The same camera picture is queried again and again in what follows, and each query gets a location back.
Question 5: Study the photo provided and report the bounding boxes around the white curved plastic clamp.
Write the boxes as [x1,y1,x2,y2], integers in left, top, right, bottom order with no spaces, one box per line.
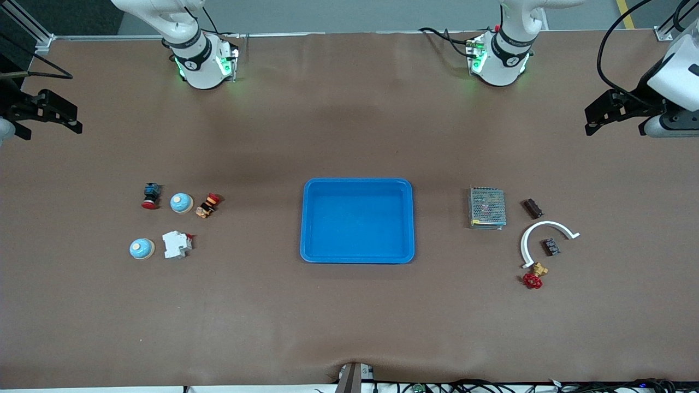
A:
[520,221,580,269]

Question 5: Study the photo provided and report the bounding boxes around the red mushroom button blue base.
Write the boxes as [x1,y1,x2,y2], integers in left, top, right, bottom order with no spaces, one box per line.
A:
[141,183,163,210]

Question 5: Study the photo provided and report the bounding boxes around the metal mesh power supply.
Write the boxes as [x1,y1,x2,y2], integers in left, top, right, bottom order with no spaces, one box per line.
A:
[468,186,507,230]

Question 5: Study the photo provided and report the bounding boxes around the red orange push button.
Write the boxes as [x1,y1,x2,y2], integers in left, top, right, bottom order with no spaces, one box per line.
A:
[196,193,222,219]

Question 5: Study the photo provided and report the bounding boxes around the white circuit breaker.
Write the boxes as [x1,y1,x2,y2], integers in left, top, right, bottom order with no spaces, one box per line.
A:
[162,230,193,260]

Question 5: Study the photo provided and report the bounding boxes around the brass valve red handwheel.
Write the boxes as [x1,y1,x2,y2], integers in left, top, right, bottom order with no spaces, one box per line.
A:
[523,262,549,290]

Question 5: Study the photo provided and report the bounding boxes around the blue plastic tray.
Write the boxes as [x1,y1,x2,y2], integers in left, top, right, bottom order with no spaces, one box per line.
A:
[300,178,416,265]

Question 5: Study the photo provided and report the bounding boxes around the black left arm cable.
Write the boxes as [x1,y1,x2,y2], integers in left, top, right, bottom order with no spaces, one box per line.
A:
[596,0,656,99]

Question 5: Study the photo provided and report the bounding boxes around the aluminium frame profile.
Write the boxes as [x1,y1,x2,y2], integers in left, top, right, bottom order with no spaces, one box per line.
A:
[0,0,55,55]
[655,0,699,42]

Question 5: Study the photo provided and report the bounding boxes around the black base cable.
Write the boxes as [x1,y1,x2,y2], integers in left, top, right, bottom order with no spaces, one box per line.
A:
[419,26,475,58]

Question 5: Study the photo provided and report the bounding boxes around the black cable bundle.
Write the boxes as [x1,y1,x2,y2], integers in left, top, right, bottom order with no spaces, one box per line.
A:
[371,378,699,393]

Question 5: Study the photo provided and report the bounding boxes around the grey metal camera post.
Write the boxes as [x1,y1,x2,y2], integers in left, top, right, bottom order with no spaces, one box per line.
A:
[335,362,376,393]

